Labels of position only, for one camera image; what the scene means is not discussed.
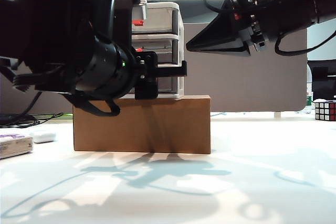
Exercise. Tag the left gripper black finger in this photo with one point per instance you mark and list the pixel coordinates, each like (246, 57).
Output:
(170, 72)

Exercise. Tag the brown cardboard box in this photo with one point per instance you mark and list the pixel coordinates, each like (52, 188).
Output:
(157, 127)

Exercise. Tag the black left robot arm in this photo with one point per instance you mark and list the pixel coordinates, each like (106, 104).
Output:
(65, 24)

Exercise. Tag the black rubik's cube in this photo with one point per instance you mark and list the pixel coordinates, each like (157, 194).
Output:
(325, 110)

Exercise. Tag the grey translucent drawer red knob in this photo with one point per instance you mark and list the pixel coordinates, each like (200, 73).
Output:
(157, 16)
(162, 51)
(165, 85)

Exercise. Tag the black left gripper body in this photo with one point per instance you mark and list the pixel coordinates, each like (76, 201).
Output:
(147, 87)

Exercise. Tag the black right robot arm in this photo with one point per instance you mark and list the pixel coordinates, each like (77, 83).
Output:
(302, 1)

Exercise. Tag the napkin pack purple print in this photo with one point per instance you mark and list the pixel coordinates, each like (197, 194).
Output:
(14, 146)

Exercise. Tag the clear bottle green label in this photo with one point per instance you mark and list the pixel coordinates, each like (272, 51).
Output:
(309, 98)

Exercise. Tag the white plastic drawer cabinet frame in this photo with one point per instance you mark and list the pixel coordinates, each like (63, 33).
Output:
(180, 51)

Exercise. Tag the white earbuds case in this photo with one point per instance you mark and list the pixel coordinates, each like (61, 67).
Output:
(44, 137)

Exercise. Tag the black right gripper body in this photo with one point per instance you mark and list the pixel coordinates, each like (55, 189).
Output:
(246, 11)

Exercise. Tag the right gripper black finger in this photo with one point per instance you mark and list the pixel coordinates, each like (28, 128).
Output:
(236, 51)
(223, 35)

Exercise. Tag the grey desk partition panel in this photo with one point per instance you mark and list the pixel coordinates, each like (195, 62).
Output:
(249, 82)

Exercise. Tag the white partition foot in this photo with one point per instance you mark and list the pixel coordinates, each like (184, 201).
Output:
(277, 115)

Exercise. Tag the black monitor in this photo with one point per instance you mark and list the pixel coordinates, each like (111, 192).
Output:
(323, 77)

